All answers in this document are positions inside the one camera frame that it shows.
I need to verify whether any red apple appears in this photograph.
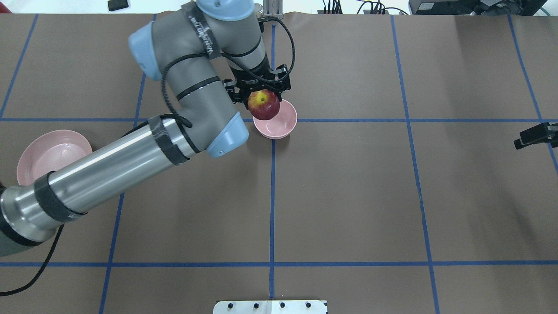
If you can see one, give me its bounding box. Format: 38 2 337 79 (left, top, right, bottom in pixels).
248 89 280 120

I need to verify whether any white camera mast base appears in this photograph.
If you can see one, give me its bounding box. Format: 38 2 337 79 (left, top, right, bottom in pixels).
213 300 328 314

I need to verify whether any small black pad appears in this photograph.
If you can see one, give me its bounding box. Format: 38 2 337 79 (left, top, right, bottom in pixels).
106 0 129 12

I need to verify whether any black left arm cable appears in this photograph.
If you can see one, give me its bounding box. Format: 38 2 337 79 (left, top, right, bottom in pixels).
0 15 296 297

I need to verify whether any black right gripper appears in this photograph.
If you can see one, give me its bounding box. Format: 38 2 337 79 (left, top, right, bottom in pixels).
514 123 558 150

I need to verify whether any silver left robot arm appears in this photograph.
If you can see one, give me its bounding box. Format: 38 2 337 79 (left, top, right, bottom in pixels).
1 0 292 256

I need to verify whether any pink plate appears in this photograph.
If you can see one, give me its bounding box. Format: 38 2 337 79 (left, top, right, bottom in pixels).
16 130 92 186

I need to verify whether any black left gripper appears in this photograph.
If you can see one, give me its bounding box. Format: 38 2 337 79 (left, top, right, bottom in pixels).
233 55 282 110

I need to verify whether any pink bowl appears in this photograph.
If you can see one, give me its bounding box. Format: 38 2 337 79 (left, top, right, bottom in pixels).
252 100 298 140

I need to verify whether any aluminium frame post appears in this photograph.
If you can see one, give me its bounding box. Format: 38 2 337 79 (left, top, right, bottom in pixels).
262 0 284 20

